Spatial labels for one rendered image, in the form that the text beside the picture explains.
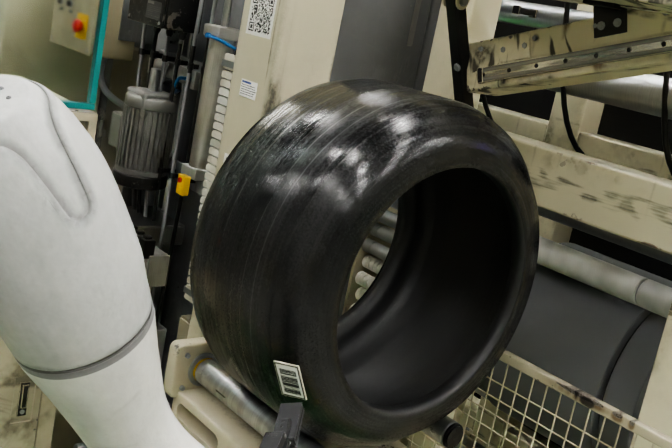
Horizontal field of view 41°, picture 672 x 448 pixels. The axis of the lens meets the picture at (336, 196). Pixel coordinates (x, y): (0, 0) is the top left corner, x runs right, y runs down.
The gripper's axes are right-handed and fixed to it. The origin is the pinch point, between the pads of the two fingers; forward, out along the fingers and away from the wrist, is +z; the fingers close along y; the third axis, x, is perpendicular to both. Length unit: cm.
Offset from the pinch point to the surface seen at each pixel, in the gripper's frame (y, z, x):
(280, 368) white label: -3.6, 7.2, -1.5
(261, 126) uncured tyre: -26.8, 33.8, -3.6
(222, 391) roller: 14.5, 22.6, -19.0
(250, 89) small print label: -23, 57, -12
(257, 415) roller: 14.1, 16.4, -11.6
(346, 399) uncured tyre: 6.0, 10.4, 5.2
